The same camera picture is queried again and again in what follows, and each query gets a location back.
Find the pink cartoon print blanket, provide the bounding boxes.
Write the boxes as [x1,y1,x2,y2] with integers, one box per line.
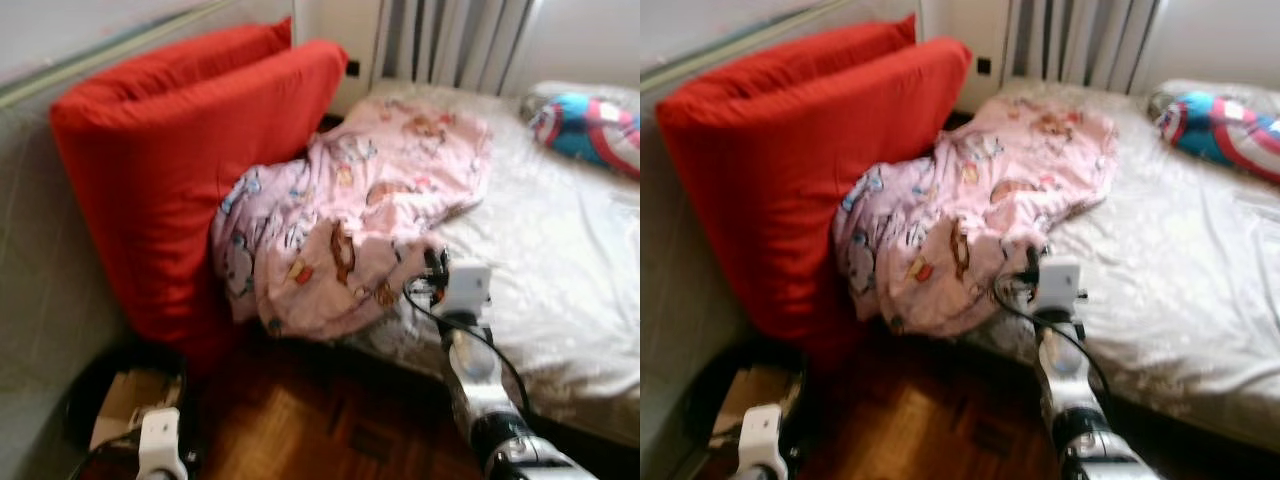
[833,95,1119,336]
[210,98,493,341]

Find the bed with grey floral sheet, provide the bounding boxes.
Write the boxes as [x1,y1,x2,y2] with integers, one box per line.
[960,78,1280,451]
[330,80,641,446]

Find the red white blue bolster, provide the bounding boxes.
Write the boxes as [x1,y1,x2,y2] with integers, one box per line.
[528,93,641,181]
[1155,90,1280,186]

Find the grey-green mattress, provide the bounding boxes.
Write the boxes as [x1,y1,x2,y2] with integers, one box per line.
[0,0,251,480]
[640,0,871,480]

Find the grey curtain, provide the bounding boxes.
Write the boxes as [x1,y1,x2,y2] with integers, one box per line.
[375,0,541,96]
[1005,0,1166,96]

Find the large red cushion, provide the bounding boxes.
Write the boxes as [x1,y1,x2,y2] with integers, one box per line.
[655,36,973,361]
[50,38,349,371]

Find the thin red cushion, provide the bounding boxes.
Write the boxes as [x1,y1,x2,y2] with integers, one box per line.
[105,17,293,101]
[720,13,918,96]

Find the black waste bin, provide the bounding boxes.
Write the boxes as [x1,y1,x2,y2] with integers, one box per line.
[685,340,806,471]
[65,340,191,461]

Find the brown cardboard scrap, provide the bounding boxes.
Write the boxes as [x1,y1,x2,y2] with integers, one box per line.
[90,368,186,451]
[715,365,801,451]

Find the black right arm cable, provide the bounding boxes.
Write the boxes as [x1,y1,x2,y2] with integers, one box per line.
[403,280,531,421]
[992,278,1116,416]

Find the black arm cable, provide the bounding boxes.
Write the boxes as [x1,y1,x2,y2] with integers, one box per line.
[65,440,141,480]
[403,280,531,421]
[992,278,1116,416]

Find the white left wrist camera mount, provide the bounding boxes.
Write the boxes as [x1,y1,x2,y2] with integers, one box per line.
[737,404,786,480]
[138,407,189,480]

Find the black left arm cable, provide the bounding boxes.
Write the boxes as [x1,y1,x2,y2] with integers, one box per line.
[65,440,141,480]

